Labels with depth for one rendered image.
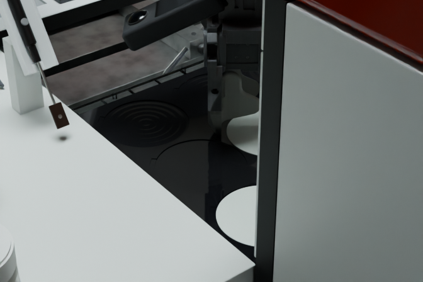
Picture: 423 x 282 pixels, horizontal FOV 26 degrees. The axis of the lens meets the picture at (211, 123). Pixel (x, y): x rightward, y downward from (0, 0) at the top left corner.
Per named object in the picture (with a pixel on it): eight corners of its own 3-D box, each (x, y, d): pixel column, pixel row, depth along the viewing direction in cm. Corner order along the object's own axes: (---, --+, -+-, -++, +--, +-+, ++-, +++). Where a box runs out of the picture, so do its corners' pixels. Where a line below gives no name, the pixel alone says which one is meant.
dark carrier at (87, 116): (490, 152, 104) (490, 147, 103) (256, 279, 86) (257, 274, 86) (287, 38, 127) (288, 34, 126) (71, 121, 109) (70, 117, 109)
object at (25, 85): (65, 119, 96) (54, 5, 89) (33, 132, 94) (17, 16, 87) (38, 95, 100) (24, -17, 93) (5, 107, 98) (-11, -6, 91)
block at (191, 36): (210, 53, 126) (210, 33, 124) (190, 60, 124) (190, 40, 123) (176, 31, 131) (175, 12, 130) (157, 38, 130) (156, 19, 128)
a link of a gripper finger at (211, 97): (221, 118, 100) (222, 47, 95) (208, 118, 100) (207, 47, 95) (221, 95, 104) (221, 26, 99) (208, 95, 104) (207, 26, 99)
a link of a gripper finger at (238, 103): (260, 147, 103) (262, 77, 98) (208, 147, 103) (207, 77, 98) (259, 132, 106) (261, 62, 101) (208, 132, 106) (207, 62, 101)
